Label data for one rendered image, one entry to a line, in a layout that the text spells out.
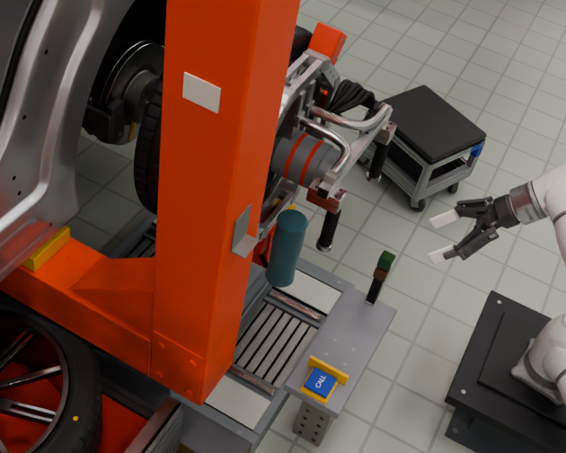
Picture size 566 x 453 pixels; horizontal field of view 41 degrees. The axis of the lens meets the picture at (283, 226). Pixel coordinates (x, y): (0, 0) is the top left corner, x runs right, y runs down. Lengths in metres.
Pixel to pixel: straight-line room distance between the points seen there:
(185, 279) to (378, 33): 3.03
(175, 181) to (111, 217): 1.66
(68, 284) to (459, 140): 1.84
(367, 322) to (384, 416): 0.48
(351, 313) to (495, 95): 2.20
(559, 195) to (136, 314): 1.01
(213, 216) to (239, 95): 0.29
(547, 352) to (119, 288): 1.29
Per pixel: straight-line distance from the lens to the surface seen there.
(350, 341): 2.24
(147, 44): 2.21
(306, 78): 1.96
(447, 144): 3.20
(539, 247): 3.45
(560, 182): 1.73
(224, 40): 1.19
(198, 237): 1.49
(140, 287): 1.78
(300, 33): 2.06
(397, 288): 3.02
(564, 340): 2.37
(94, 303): 1.94
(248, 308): 2.60
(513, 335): 2.63
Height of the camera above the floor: 2.23
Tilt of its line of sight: 46 degrees down
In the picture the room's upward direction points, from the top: 13 degrees clockwise
